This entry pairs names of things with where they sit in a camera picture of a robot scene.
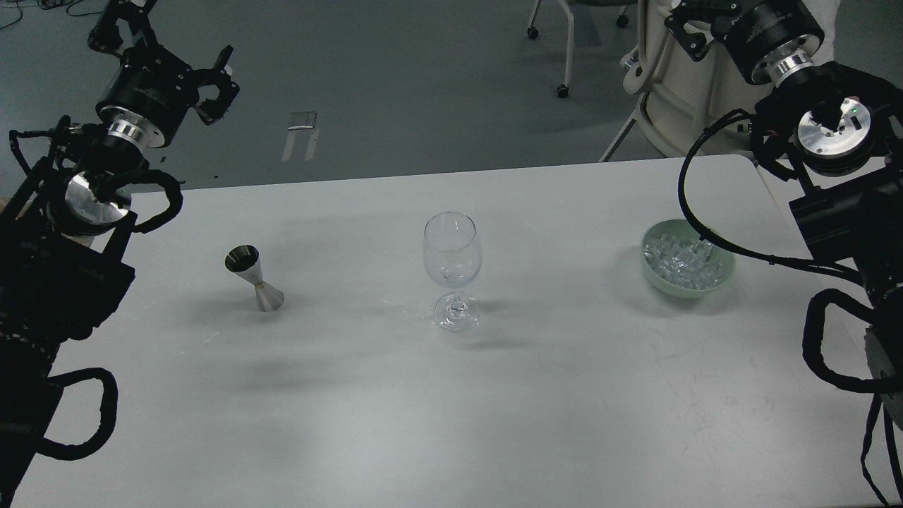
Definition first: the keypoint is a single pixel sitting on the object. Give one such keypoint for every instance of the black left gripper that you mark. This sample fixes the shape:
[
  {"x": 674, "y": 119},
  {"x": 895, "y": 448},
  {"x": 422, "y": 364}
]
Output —
[{"x": 151, "y": 81}]

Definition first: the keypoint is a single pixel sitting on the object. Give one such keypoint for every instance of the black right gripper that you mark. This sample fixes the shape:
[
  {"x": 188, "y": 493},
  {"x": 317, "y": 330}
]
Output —
[{"x": 768, "y": 41}]

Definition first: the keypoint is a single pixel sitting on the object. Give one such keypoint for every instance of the steel cocktail jigger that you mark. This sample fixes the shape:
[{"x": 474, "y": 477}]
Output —
[{"x": 245, "y": 262}]

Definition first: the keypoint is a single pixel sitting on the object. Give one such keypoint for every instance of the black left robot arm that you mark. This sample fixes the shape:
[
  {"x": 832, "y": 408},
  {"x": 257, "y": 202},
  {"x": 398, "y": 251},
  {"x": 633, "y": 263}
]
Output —
[{"x": 88, "y": 188}]

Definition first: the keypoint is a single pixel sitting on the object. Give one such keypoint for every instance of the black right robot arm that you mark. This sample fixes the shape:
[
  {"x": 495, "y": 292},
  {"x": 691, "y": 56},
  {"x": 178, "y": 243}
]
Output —
[{"x": 830, "y": 128}]

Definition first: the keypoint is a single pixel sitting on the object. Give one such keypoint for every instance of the pile of ice cubes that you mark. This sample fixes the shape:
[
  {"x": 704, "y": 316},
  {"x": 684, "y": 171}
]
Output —
[{"x": 684, "y": 261}]

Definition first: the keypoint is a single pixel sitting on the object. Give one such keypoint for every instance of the clear wine glass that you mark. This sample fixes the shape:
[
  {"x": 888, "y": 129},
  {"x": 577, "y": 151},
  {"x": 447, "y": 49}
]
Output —
[{"x": 453, "y": 257}]

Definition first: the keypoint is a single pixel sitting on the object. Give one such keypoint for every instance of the white round machine base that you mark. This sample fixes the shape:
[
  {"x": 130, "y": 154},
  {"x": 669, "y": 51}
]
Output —
[{"x": 678, "y": 98}]

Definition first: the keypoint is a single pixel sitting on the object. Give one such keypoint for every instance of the white rolling chair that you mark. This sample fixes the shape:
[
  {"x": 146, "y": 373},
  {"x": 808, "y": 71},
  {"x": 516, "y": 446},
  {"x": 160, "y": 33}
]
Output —
[{"x": 569, "y": 9}]

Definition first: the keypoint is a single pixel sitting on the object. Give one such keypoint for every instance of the green bowl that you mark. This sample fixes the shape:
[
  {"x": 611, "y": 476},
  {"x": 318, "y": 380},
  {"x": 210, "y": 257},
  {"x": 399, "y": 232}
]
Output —
[{"x": 681, "y": 227}]

